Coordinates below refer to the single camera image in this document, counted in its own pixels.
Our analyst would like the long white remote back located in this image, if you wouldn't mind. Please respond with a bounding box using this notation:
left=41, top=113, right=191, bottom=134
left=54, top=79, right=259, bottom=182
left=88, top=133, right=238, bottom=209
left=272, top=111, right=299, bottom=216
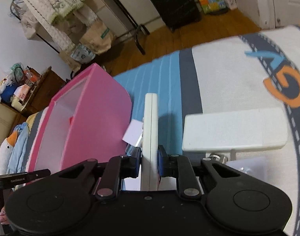
left=140, top=93, right=159, bottom=191

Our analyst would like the white power adapter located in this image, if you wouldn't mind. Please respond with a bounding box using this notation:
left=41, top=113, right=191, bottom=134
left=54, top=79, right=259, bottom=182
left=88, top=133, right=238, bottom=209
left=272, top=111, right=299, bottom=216
left=122, top=119, right=143, bottom=147

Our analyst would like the pink storage box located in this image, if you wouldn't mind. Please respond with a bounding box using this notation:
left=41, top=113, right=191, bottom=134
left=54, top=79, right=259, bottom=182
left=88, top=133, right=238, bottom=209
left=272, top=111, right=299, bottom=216
left=26, top=64, right=132, bottom=174

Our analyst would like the white charger block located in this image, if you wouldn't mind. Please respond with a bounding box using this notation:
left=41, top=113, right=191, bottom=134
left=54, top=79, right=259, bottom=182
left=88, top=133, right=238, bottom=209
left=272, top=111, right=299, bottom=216
left=182, top=107, right=289, bottom=153

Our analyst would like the blue penguin plush blanket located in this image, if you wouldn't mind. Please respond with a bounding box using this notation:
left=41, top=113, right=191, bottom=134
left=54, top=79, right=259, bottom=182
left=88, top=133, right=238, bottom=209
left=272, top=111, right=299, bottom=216
left=0, top=122, right=29, bottom=175

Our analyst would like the red patterned box liner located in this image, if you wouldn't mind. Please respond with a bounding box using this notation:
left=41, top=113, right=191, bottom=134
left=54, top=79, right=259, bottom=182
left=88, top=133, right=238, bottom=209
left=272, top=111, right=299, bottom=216
left=69, top=116, right=74, bottom=126

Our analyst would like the wooden nightstand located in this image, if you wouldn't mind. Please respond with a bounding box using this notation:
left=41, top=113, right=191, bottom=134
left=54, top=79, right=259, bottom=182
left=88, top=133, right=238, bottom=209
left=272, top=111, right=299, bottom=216
left=20, top=67, right=66, bottom=117

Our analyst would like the white patterned shopping bag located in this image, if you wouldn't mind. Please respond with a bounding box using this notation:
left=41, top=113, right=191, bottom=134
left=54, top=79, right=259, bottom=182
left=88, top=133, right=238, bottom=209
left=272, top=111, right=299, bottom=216
left=70, top=44, right=96, bottom=64

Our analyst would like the brown paper bag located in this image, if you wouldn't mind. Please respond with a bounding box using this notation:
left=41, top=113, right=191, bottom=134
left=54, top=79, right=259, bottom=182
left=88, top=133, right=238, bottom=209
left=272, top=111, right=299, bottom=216
left=80, top=20, right=116, bottom=55

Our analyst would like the black clothes rack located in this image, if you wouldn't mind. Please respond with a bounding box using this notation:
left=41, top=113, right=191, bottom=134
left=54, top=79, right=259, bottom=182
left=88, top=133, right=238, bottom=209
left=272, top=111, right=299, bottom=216
left=10, top=0, right=150, bottom=55

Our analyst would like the black suitcase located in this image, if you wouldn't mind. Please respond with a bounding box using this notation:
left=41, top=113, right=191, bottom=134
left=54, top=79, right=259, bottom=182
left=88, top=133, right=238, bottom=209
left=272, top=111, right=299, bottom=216
left=150, top=0, right=201, bottom=31

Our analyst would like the white knitted cardigan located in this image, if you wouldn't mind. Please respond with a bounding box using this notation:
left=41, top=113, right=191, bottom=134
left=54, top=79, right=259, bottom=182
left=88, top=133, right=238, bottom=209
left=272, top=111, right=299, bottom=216
left=23, top=0, right=85, bottom=51

